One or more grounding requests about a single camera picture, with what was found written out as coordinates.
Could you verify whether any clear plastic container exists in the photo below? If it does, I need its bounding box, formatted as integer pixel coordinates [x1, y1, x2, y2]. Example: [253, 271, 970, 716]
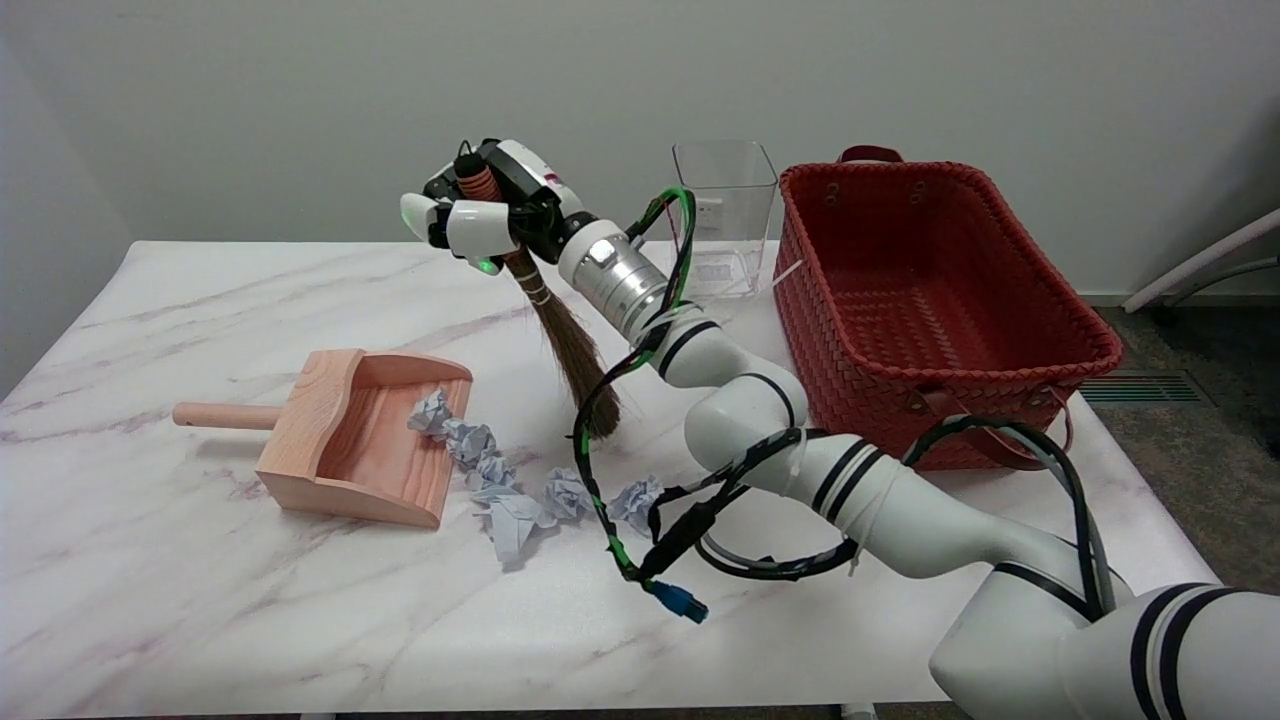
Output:
[671, 140, 779, 301]

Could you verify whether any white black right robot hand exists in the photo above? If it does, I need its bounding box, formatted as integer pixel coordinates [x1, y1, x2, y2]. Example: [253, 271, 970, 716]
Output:
[400, 138, 591, 277]

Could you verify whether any thick white tube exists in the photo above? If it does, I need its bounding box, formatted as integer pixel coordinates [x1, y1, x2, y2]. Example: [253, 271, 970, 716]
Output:
[1122, 208, 1280, 314]

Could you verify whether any floor vent grille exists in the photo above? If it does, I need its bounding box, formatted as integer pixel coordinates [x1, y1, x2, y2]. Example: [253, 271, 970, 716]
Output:
[1078, 372, 1216, 405]

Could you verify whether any thin grey tube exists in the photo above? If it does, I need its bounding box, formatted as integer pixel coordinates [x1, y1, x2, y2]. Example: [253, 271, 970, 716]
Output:
[1160, 256, 1280, 306]

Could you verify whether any brown straw hand broom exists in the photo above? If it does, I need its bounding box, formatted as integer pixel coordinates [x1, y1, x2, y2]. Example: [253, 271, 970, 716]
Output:
[455, 150, 623, 439]

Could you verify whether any black green robot cable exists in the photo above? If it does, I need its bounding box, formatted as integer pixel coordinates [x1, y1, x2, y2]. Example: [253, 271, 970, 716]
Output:
[573, 187, 698, 581]

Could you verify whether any red woven basket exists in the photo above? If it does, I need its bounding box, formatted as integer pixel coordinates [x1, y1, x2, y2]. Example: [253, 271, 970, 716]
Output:
[773, 146, 1123, 471]

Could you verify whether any wooden dustpan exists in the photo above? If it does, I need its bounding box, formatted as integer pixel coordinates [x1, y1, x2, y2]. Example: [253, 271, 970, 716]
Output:
[172, 349, 473, 529]

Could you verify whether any black cable with blue plug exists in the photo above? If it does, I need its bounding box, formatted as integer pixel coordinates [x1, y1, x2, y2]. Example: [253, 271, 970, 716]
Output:
[635, 415, 1116, 624]

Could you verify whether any white paper ball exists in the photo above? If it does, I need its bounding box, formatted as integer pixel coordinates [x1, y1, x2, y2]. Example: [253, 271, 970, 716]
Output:
[407, 388, 453, 439]
[542, 468, 593, 523]
[468, 455, 519, 501]
[445, 420, 499, 469]
[608, 476, 665, 536]

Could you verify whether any large paper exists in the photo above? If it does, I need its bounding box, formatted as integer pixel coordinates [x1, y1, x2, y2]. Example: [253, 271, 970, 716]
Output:
[478, 490, 559, 569]

